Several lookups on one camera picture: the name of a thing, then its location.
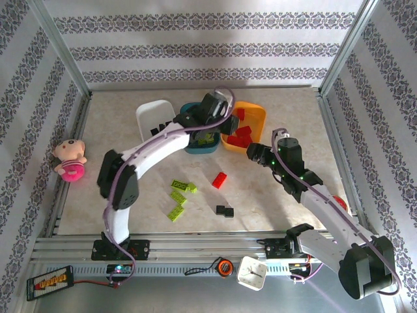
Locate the red round button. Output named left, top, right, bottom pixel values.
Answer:
left=332, top=194, right=348, bottom=213

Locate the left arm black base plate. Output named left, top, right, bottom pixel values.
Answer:
left=92, top=239, right=151, bottom=261

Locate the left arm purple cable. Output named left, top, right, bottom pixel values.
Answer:
left=103, top=86, right=236, bottom=284

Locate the controller board with LEDs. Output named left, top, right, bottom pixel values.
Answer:
left=106, top=263, right=133, bottom=275

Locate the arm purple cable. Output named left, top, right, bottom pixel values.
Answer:
left=103, top=86, right=236, bottom=284
left=272, top=128, right=401, bottom=296

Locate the small wired connector board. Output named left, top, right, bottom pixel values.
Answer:
left=288, top=260, right=312, bottom=273

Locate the aluminium side rail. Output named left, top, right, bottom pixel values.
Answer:
left=38, top=93, right=94, bottom=237
left=317, top=93, right=379, bottom=232

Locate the pink plush doll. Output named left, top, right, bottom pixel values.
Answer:
left=53, top=138, right=88, bottom=183

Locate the white plastic container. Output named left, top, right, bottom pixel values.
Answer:
left=136, top=100, right=177, bottom=146

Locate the yellow plastic container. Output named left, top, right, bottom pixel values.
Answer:
left=220, top=100, right=267, bottom=155

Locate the aluminium frame post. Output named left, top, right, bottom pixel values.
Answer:
left=29, top=0, right=94, bottom=98
left=319, top=0, right=382, bottom=98

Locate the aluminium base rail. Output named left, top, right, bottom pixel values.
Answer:
left=31, top=231, right=382, bottom=263

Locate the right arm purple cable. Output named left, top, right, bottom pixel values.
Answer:
left=272, top=128, right=401, bottom=296

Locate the slotted metal strip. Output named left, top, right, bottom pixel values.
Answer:
left=70, top=262, right=294, bottom=278

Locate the red wire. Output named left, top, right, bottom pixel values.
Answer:
left=73, top=279, right=119, bottom=290

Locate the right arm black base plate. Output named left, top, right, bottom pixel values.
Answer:
left=257, top=238, right=287, bottom=260

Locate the white square clock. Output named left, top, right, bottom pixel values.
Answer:
left=236, top=256, right=268, bottom=291

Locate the long red lego brick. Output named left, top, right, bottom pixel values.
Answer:
left=212, top=171, right=228, bottom=189

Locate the black power distribution board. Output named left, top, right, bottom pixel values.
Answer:
left=25, top=265, right=74, bottom=301

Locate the aluminium back rail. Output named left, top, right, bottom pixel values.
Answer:
left=90, top=84, right=313, bottom=90

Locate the teal plastic container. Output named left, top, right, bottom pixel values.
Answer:
left=179, top=102, right=219, bottom=155

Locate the orange black tape measure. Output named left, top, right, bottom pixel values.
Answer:
left=184, top=257, right=234, bottom=278

